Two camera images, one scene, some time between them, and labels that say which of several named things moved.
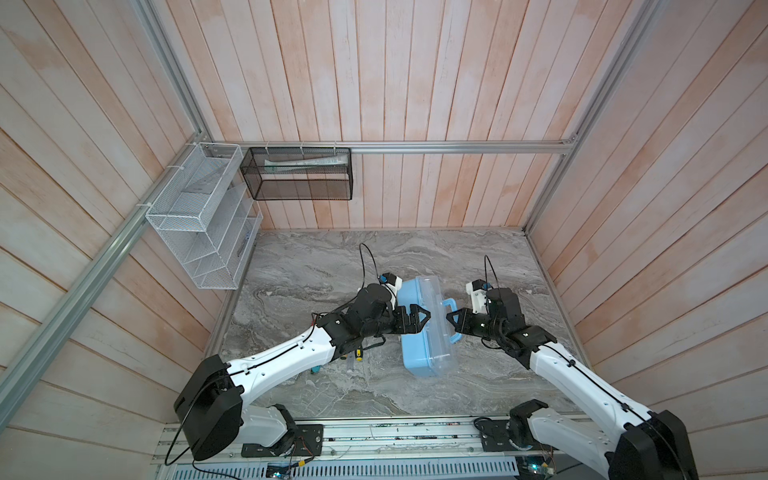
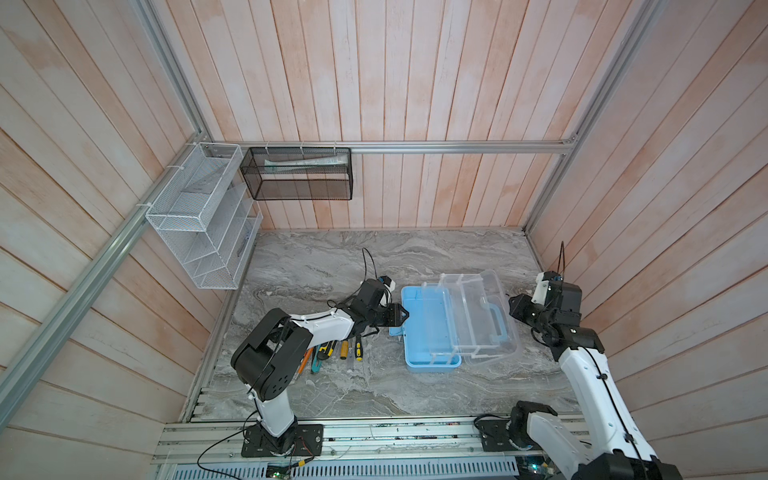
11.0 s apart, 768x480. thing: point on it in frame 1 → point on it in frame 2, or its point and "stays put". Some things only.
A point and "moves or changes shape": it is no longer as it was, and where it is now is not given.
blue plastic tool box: (428, 353) moves or changes shape
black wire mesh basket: (299, 173) stays put
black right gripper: (462, 322) → (517, 307)
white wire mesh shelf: (207, 215) stays put
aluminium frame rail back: (508, 146) stays put
